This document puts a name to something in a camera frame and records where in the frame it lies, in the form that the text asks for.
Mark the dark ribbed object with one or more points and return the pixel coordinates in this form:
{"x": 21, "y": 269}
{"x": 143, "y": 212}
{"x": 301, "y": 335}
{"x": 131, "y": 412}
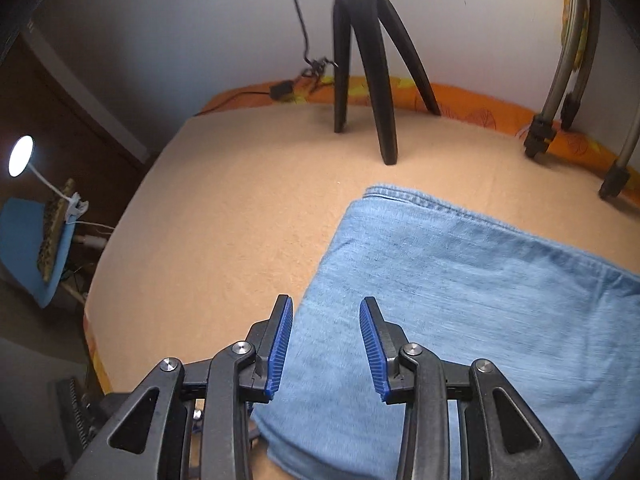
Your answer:
{"x": 75, "y": 415}

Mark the orange patterned bed sheet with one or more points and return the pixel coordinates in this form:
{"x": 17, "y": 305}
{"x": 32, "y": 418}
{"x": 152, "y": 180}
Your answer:
{"x": 475, "y": 105}

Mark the black mini tripod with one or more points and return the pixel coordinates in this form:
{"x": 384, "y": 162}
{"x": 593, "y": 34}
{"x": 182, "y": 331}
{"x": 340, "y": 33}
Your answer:
{"x": 385, "y": 110}

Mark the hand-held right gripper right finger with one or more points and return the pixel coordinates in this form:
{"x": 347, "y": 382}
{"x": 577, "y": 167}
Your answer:
{"x": 375, "y": 355}

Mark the colourful patterned cloth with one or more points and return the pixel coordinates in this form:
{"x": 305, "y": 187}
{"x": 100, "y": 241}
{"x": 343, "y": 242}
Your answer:
{"x": 582, "y": 45}

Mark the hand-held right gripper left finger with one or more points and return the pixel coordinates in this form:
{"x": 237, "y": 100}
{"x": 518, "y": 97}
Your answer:
{"x": 277, "y": 355}

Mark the grey metal tripod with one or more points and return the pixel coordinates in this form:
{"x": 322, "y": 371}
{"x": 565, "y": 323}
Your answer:
{"x": 540, "y": 135}

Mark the blue denim pants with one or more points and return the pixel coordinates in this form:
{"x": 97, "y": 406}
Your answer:
{"x": 450, "y": 285}

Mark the white clip desk lamp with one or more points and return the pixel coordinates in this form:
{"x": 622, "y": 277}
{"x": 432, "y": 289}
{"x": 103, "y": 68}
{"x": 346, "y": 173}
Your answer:
{"x": 21, "y": 156}

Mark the blue chair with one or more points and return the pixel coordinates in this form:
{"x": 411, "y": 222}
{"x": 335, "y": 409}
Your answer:
{"x": 20, "y": 240}

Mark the leopard print cloth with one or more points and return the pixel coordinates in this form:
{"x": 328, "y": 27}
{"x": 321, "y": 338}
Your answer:
{"x": 52, "y": 240}

